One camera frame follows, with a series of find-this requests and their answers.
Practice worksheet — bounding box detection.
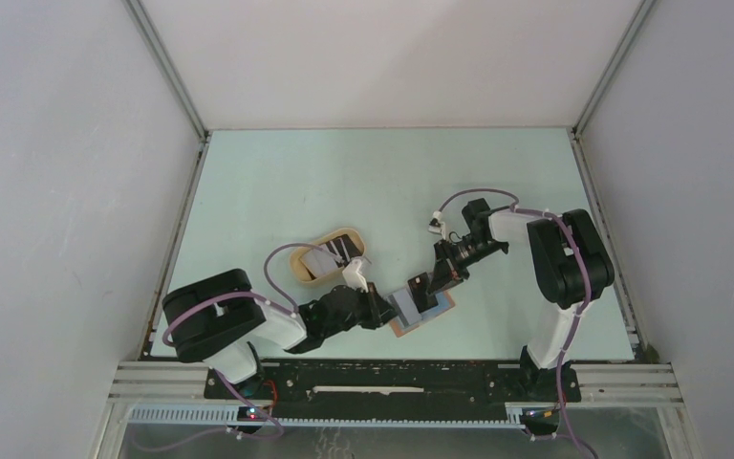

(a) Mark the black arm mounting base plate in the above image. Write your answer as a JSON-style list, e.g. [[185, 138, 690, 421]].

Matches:
[[239, 359, 581, 420]]

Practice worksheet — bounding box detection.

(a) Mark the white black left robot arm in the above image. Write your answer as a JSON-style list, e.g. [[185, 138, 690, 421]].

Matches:
[[161, 269, 397, 399]]

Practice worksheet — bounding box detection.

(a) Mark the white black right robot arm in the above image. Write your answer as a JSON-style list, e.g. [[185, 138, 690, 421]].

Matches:
[[427, 199, 615, 400]]

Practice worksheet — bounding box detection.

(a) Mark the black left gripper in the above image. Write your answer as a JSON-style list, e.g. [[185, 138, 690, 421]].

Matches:
[[323, 281, 400, 339]]

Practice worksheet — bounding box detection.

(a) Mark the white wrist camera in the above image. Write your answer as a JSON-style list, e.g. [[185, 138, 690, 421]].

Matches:
[[427, 210, 449, 240], [342, 256, 371, 292]]

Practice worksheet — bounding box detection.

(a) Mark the white cable duct strip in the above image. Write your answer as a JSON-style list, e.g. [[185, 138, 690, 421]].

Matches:
[[127, 404, 524, 428]]

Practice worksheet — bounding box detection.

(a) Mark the aluminium frame rail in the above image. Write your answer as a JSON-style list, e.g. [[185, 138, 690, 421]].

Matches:
[[89, 361, 684, 458]]

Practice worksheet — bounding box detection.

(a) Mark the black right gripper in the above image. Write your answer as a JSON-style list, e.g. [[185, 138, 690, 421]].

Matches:
[[427, 235, 506, 295]]

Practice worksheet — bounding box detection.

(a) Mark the pink leather card holder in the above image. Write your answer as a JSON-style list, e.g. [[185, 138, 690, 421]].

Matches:
[[386, 288, 455, 338]]

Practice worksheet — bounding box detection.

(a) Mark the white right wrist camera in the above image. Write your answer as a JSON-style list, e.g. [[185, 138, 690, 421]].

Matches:
[[427, 210, 449, 240]]

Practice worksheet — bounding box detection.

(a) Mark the silver card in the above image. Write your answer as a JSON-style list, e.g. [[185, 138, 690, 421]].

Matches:
[[388, 288, 421, 328], [300, 250, 342, 279]]

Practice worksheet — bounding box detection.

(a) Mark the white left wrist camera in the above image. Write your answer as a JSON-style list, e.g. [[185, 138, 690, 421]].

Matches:
[[342, 256, 371, 292]]

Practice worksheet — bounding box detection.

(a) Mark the beige oval card tray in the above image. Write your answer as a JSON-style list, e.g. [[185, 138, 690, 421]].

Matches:
[[289, 228, 367, 286]]

